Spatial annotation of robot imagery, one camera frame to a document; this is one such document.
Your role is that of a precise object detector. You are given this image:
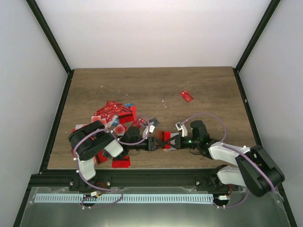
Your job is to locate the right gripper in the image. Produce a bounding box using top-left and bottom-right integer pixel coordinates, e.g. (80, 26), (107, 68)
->
(165, 135), (200, 149)

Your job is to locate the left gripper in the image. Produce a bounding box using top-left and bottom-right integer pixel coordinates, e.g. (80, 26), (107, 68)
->
(129, 137), (166, 151)

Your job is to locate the brown leather card holder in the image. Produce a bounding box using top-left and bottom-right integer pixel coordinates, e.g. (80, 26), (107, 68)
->
(160, 132), (183, 153)

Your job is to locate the red card vertical stripe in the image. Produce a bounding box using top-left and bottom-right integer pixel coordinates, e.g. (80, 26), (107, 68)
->
(162, 131), (171, 149)

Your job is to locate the black VIP card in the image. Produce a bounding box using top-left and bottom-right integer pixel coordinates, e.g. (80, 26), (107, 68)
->
(149, 117), (160, 127)

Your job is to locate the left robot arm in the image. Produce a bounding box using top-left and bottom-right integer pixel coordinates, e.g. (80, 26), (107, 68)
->
(68, 121), (176, 191)

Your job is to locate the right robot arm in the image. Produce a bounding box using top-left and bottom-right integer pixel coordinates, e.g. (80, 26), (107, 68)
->
(162, 120), (285, 197)

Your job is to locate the red card horizontal stripe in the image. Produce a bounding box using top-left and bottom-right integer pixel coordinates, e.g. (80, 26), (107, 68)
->
(112, 156), (131, 168)

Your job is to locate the white card red circle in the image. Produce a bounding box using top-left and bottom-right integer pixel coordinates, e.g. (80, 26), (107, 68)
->
(113, 124), (125, 136)

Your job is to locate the lone red VIP card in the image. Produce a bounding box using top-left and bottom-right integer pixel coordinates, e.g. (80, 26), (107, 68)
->
(180, 90), (194, 103)

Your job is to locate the red VIP card top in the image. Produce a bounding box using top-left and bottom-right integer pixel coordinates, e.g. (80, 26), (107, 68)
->
(94, 101), (123, 116)

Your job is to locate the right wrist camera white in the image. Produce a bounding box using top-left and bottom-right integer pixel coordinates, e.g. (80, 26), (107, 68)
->
(175, 122), (188, 137)

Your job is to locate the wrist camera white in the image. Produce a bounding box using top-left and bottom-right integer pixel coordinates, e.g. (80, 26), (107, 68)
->
(143, 124), (155, 138)
(175, 122), (188, 137)

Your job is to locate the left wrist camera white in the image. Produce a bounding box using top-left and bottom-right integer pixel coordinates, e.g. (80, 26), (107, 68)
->
(143, 124), (155, 138)

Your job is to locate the black frame front beam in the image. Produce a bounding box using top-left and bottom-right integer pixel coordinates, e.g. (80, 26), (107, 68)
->
(29, 168), (238, 193)

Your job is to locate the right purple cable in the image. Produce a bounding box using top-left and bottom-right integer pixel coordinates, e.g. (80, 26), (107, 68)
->
(182, 112), (276, 209)

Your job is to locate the purple cable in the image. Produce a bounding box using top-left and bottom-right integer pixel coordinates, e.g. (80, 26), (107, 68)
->
(182, 112), (276, 209)
(72, 113), (152, 210)

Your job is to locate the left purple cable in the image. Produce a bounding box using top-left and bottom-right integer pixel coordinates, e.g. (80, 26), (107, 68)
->
(72, 113), (152, 210)

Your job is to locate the light blue slotted rail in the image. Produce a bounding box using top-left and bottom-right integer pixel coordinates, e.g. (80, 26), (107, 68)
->
(35, 193), (214, 204)

